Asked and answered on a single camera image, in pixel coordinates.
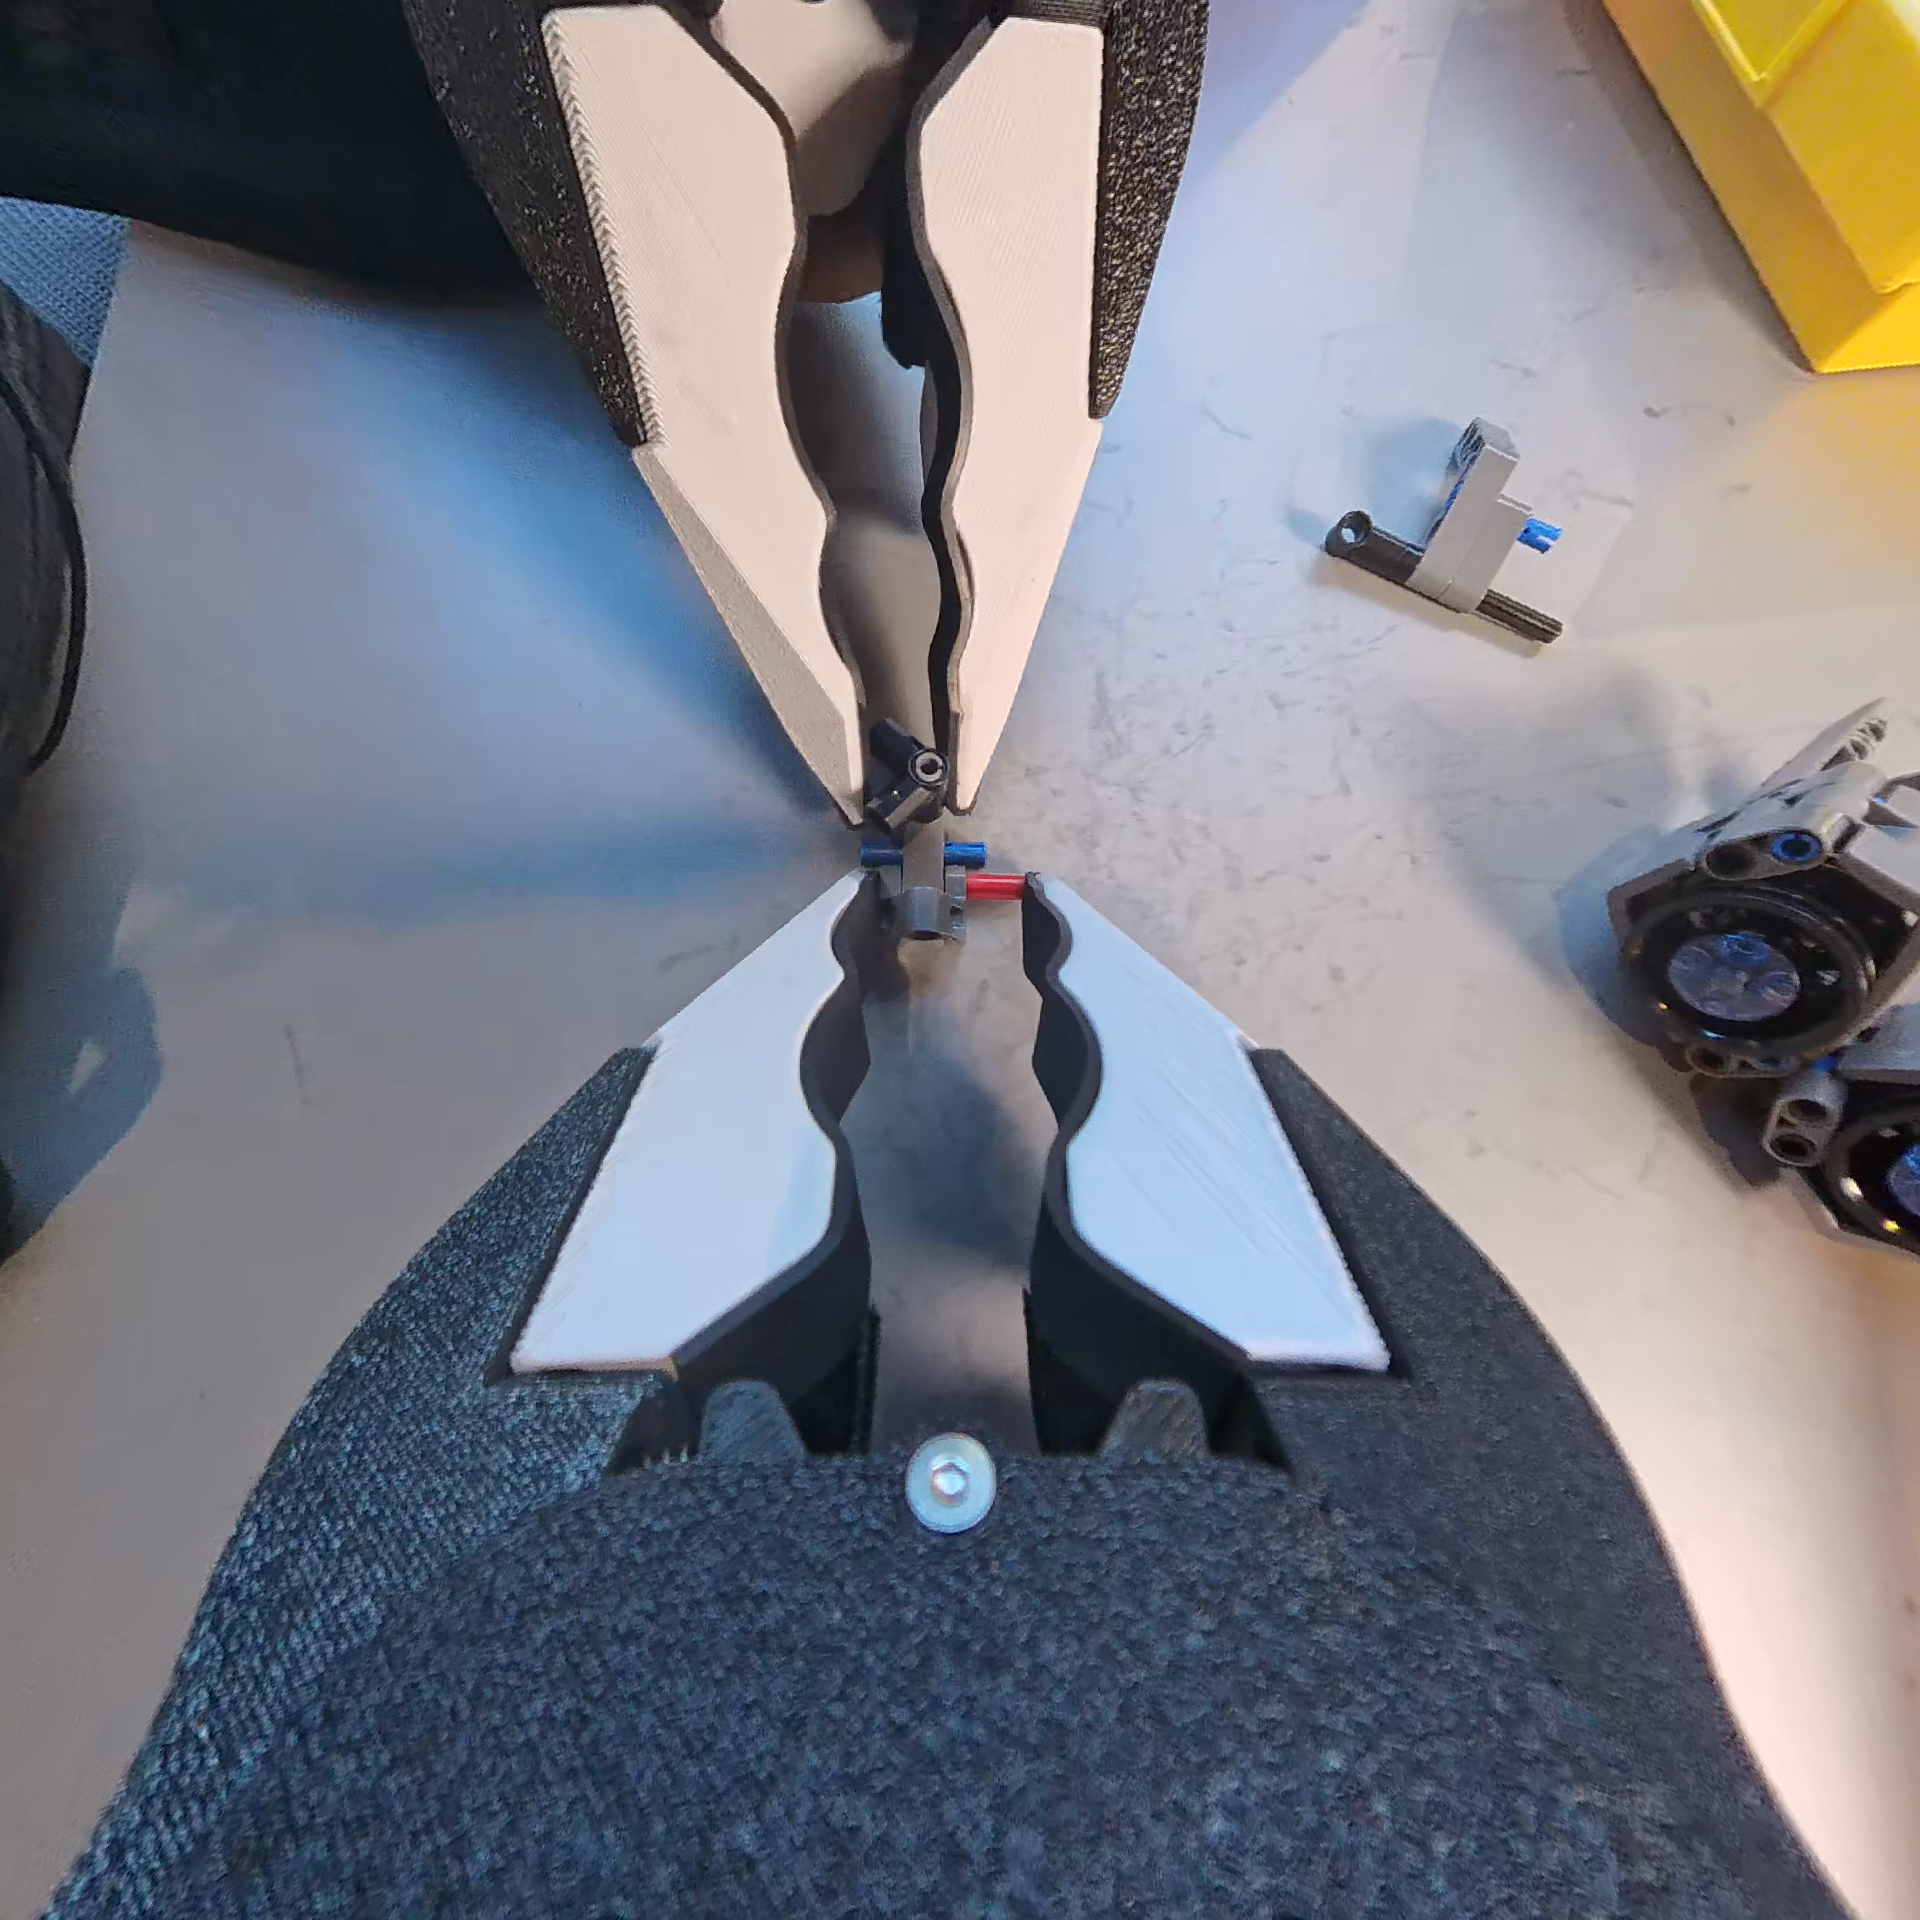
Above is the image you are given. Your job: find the person's left forearm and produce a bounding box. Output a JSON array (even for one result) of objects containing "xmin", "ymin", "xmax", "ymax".
[{"xmin": 0, "ymin": 0, "xmax": 531, "ymax": 296}]

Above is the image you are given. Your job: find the grey twin engine toy assembly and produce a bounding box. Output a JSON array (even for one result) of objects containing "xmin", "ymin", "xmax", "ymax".
[{"xmin": 1604, "ymin": 697, "xmax": 1920, "ymax": 1260}]

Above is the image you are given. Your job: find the grey beam with black axle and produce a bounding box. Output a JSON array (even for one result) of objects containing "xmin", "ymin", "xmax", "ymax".
[{"xmin": 1323, "ymin": 416, "xmax": 1565, "ymax": 646}]

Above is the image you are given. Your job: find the grey desk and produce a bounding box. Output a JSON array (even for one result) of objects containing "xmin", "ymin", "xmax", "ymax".
[{"xmin": 0, "ymin": 0, "xmax": 1920, "ymax": 1920}]

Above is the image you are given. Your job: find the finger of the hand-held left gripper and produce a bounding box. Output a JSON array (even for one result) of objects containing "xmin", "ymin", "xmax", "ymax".
[
  {"xmin": 908, "ymin": 16, "xmax": 1114, "ymax": 815},
  {"xmin": 545, "ymin": 0, "xmax": 874, "ymax": 827}
]

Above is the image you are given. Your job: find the blue-grey cloth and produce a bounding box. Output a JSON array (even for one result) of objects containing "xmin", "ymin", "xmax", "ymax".
[{"xmin": 0, "ymin": 199, "xmax": 129, "ymax": 368}]

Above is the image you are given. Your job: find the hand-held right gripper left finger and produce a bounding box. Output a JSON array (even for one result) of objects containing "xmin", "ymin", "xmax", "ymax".
[{"xmin": 509, "ymin": 873, "xmax": 880, "ymax": 1377}]

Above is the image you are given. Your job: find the black connector with blue pins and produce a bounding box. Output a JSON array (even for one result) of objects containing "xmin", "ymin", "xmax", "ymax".
[{"xmin": 858, "ymin": 720, "xmax": 992, "ymax": 873}]

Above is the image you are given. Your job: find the yellow storage bin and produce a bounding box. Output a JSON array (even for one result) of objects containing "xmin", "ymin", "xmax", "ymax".
[{"xmin": 1598, "ymin": 0, "xmax": 1920, "ymax": 377}]

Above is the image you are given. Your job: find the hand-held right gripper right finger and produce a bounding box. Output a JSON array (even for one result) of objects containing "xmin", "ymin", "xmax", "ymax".
[{"xmin": 1025, "ymin": 873, "xmax": 1393, "ymax": 1373}]

